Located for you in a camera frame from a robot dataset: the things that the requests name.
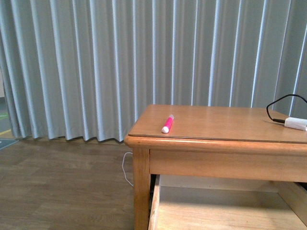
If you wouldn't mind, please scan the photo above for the wooden drawer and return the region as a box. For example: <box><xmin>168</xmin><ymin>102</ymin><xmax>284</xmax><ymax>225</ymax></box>
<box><xmin>149</xmin><ymin>175</ymin><xmax>307</xmax><ymax>230</ymax></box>

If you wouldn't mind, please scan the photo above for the grey pleated curtain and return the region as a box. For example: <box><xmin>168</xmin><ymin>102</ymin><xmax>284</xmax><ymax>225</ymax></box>
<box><xmin>0</xmin><ymin>0</ymin><xmax>307</xmax><ymax>141</ymax></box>

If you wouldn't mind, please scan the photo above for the wooden nightstand cabinet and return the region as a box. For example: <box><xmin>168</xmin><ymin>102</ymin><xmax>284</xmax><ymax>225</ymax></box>
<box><xmin>124</xmin><ymin>104</ymin><xmax>307</xmax><ymax>230</ymax></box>

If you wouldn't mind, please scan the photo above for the white adapter box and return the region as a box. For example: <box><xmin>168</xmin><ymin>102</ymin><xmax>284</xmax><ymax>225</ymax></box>
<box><xmin>284</xmin><ymin>117</ymin><xmax>307</xmax><ymax>131</ymax></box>

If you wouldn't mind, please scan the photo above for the pink marker with white cap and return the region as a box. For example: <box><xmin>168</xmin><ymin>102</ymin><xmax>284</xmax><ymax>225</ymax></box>
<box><xmin>161</xmin><ymin>115</ymin><xmax>174</xmax><ymax>134</ymax></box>

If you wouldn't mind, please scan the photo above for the white charger cable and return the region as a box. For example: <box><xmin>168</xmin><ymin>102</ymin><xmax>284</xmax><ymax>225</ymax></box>
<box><xmin>122</xmin><ymin>151</ymin><xmax>134</xmax><ymax>187</ymax></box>

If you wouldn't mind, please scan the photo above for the black cable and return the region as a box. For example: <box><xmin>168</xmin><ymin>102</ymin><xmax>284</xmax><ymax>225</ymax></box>
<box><xmin>266</xmin><ymin>94</ymin><xmax>307</xmax><ymax>125</ymax></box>

